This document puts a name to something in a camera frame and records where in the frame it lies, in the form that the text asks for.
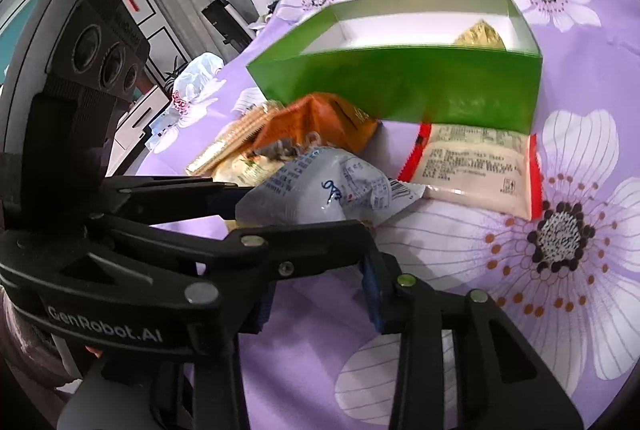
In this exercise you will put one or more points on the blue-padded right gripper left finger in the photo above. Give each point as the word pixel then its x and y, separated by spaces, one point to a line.
pixel 174 366

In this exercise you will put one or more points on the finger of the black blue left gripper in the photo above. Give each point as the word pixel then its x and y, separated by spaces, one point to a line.
pixel 169 198

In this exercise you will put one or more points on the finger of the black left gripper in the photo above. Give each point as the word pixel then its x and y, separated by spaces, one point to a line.
pixel 249 259

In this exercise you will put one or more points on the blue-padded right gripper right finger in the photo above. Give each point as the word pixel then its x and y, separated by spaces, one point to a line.
pixel 500 381

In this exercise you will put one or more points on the white snack packet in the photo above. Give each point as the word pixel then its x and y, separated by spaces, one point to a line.
pixel 326 185

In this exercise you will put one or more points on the gold brown snack packet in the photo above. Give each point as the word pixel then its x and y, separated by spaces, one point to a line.
pixel 481 35

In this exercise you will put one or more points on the person's left hand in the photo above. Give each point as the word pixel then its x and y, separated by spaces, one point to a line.
pixel 96 352

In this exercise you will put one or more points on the yellow cracker packet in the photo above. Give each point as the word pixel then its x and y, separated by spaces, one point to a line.
pixel 230 158

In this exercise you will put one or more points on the white tv cabinet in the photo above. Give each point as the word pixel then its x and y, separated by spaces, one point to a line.
pixel 134 129

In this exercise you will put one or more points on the purple floral tablecloth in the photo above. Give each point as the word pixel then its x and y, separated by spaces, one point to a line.
pixel 570 282

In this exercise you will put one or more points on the white plastic bag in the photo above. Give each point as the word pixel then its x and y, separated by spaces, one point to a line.
pixel 193 91

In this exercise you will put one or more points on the small green potted plant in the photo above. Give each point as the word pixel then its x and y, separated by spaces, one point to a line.
pixel 177 67

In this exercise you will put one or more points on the orange brown crumpled packet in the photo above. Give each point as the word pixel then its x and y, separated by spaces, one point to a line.
pixel 319 119

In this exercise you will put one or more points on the red beige snack packet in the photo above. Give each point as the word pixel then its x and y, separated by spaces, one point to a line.
pixel 477 167

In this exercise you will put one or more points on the green cardboard box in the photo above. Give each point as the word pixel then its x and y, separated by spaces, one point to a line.
pixel 396 60

